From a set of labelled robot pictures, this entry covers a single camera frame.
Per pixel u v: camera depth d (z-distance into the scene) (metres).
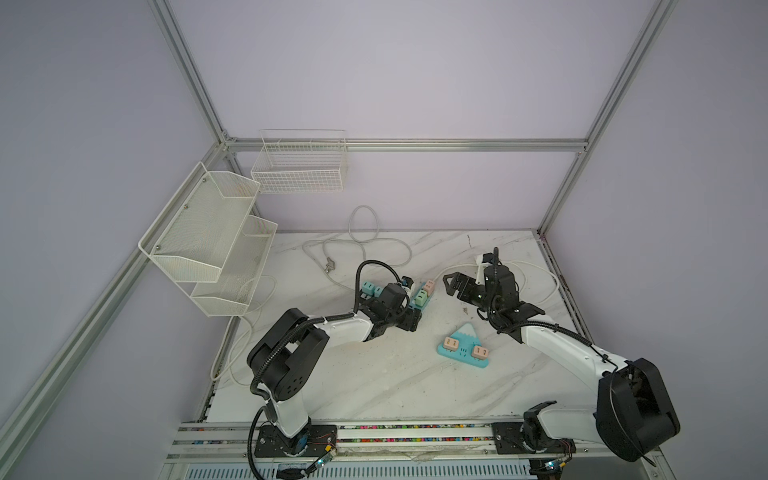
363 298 0.98
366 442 0.75
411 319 0.82
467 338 0.88
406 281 0.83
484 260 0.78
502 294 0.65
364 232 1.19
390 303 0.73
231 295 1.01
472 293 0.76
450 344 0.83
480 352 0.81
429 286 0.96
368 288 0.95
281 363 0.47
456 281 0.77
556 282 1.05
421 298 0.93
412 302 0.98
